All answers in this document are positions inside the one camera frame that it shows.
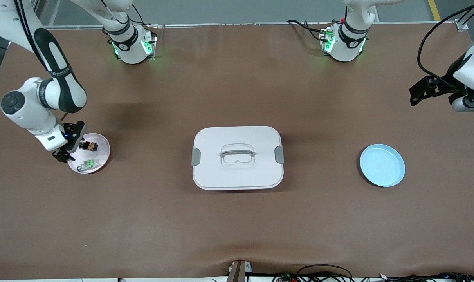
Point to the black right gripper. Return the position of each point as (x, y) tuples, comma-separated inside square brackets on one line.
[(72, 135)]

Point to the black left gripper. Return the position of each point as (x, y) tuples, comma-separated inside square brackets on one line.
[(446, 83)]

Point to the orange and black switch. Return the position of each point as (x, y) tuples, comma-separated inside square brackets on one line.
[(90, 146)]

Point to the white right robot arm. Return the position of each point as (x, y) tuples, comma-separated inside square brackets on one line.
[(29, 109)]

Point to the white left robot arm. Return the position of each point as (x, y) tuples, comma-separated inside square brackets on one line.
[(348, 43)]

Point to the pink round plate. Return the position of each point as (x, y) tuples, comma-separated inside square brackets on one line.
[(101, 156)]

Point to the light blue round plate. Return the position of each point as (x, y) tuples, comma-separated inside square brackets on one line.
[(381, 166)]

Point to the grey box latch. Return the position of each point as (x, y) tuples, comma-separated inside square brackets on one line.
[(279, 154), (195, 157)]

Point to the white lidded storage box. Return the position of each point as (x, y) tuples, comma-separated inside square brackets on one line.
[(236, 176)]

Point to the green and white switch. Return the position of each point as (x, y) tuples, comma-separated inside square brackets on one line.
[(89, 165)]

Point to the aluminium frame post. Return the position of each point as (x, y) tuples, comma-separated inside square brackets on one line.
[(461, 24)]

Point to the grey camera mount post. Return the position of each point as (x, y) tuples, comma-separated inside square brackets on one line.
[(238, 272)]

